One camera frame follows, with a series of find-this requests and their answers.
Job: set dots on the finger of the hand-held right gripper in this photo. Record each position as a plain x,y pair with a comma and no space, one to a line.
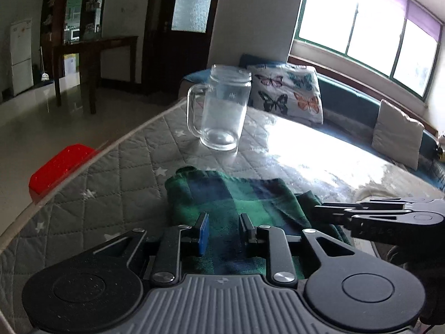
375,226
399,202

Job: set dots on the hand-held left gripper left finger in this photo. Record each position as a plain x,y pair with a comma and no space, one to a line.
203,233

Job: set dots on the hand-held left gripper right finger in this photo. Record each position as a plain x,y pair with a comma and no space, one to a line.
247,231

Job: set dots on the green plaid shirt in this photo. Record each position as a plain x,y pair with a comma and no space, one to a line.
236,195

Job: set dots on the plain beige pillow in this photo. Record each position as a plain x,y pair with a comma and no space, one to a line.
396,132

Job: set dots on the cow plush toy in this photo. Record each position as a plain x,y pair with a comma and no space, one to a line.
441,139

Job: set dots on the blue sofa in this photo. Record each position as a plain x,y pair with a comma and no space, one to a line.
347,101

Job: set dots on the clear glass mug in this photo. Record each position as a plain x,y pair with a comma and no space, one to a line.
226,118

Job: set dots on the butterfly print pillow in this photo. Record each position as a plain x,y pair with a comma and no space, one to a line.
288,90

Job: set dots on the red plastic stool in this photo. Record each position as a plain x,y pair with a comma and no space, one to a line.
59,167

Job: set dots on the green framed window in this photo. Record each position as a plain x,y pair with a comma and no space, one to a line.
375,24

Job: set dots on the dark wooden door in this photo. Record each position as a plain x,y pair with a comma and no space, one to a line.
156,59

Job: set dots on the white yellow carton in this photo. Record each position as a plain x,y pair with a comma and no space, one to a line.
71,64

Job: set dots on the dark wooden console table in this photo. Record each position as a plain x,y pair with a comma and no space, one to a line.
104,41

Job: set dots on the broom with dustpan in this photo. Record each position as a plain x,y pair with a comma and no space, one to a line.
45,76

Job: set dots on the white fridge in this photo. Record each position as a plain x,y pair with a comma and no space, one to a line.
21,52

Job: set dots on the dark wooden shelf cabinet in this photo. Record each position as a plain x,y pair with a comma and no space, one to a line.
52,7

